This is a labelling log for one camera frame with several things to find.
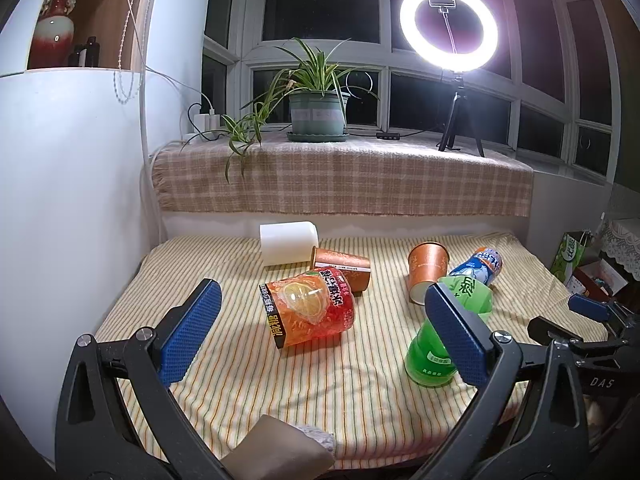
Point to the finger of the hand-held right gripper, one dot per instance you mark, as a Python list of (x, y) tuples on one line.
[(547, 329), (587, 306)]

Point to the plaid fringed cloth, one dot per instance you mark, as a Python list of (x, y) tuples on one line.
[(350, 180)]

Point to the yellow striped cloth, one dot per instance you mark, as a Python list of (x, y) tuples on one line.
[(240, 385)]

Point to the red porcelain vase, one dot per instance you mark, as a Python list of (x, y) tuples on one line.
[(52, 35)]

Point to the white cup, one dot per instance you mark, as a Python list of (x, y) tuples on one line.
[(289, 242)]

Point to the grey cloth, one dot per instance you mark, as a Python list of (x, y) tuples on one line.
[(322, 437)]

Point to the green paper bag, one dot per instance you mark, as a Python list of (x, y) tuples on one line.
[(567, 260)]

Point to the copper paper cup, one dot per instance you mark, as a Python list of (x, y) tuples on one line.
[(342, 266), (427, 270)]

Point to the blue white drink bottle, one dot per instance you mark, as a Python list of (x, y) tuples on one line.
[(477, 266)]

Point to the green plastic cup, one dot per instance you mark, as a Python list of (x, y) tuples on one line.
[(425, 355)]

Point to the dark bottle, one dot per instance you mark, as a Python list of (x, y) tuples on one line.
[(91, 52)]

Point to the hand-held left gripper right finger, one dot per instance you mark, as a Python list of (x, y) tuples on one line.
[(452, 330)]

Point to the black tripod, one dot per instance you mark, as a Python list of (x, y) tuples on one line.
[(454, 110)]

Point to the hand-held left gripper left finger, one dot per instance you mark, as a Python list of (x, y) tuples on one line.
[(192, 330)]

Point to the white lace cloth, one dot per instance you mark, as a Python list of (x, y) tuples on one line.
[(622, 242)]

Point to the green plant saucer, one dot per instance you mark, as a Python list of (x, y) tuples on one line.
[(300, 136)]

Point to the white charger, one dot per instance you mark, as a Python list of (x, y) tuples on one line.
[(200, 122), (213, 122)]

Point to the red orange-print plastic cup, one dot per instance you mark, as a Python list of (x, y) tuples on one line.
[(310, 307)]

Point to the red box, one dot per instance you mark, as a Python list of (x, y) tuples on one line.
[(597, 280)]

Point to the potted spider plant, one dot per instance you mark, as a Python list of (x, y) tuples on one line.
[(317, 110)]

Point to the brown cardboard piece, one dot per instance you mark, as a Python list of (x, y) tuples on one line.
[(280, 452)]

